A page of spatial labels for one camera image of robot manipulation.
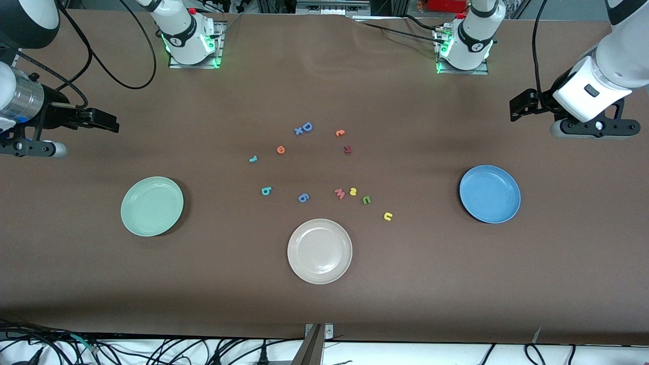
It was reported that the blue plate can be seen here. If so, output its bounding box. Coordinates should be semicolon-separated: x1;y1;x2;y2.
459;165;521;224

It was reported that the green plate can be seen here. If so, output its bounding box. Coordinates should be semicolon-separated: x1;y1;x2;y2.
121;176;184;237

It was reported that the red box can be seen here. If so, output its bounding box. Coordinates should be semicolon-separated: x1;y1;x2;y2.
428;0;468;12

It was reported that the brown table cover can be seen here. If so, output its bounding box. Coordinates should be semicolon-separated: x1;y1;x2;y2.
0;8;649;346

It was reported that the beige plate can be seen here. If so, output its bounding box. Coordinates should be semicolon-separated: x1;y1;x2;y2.
287;218;353;285

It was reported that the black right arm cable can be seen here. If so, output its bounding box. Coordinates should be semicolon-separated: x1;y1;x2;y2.
10;0;157;108

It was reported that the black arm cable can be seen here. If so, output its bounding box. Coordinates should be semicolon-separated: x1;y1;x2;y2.
532;0;553;102
10;0;157;108

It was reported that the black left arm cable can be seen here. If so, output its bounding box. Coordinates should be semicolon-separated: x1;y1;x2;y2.
532;0;553;102

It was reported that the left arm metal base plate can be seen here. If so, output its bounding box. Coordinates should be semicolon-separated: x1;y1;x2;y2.
435;26;490;76

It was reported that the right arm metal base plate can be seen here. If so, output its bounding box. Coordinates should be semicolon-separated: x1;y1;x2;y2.
168;20;225;69

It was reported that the black cable on table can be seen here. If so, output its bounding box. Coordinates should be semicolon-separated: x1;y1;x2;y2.
355;14;447;41

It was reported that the teal cable under table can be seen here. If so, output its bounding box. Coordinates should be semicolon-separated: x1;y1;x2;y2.
71;334;99;354

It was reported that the grey metal frame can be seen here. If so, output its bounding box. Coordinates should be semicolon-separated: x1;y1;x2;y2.
297;0;371;17

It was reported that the black looped cable under table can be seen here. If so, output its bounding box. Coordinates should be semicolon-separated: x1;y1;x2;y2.
525;344;553;365

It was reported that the metal table edge bracket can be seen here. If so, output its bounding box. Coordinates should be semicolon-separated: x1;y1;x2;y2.
292;323;334;365

